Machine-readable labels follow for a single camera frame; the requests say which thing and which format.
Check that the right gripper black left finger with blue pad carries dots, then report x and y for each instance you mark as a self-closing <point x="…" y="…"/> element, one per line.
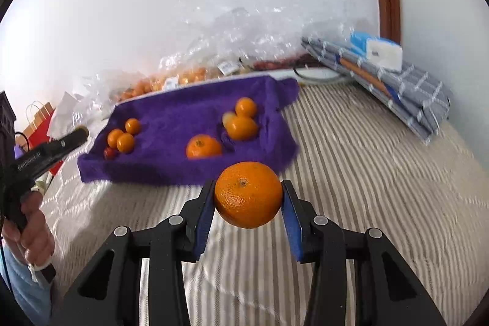
<point x="106" y="291"/>

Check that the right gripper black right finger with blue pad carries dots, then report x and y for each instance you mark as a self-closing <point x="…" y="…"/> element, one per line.
<point x="387" y="291"/>

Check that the large orange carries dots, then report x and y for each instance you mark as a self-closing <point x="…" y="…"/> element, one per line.
<point x="248" y="194"/>

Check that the clear plastic bag of fruits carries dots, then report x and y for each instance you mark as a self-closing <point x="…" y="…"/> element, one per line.
<point x="240" y="40"/>

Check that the person's left hand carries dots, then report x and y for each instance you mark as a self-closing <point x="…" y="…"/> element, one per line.
<point x="35" y="244"/>

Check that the red paper shopping bag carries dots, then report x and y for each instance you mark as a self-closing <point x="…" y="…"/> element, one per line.
<point x="38" y="117"/>

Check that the blue jeans leg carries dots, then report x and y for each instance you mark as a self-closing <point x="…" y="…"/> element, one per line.
<point x="33" y="299"/>

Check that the small red fruit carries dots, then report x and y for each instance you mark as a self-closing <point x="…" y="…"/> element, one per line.
<point x="110" y="153"/>

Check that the striped beige bed cover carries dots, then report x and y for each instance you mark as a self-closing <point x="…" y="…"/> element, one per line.
<point x="357" y="164"/>

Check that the small orange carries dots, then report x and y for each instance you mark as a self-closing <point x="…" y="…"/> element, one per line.
<point x="246" y="107"/>
<point x="113" y="137"/>
<point x="133" y="126"/>
<point x="125" y="143"/>

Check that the small orange left front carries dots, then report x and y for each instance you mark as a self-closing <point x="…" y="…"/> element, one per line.
<point x="125" y="143"/>

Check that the small orange left top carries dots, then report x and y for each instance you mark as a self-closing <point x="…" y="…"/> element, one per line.
<point x="133" y="126"/>

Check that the orange on towel centre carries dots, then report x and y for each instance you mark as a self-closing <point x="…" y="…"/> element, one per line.
<point x="203" y="146"/>

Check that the orange on towel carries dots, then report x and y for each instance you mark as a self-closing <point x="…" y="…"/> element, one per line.
<point x="203" y="146"/>
<point x="241" y="128"/>

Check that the purple towel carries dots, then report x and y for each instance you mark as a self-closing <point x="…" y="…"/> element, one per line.
<point x="170" y="119"/>

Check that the grey checked folded cloth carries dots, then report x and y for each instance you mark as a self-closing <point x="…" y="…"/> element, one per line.
<point x="420" y="100"/>

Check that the pale small fruit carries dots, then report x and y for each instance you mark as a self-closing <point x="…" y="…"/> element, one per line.
<point x="227" y="117"/>

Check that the orange on towel right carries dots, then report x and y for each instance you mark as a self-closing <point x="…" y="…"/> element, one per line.
<point x="241" y="128"/>

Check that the small orange far right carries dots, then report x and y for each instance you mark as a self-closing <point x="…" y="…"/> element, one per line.
<point x="246" y="107"/>

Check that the blue white tissue pack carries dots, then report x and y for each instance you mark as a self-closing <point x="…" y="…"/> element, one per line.
<point x="377" y="50"/>

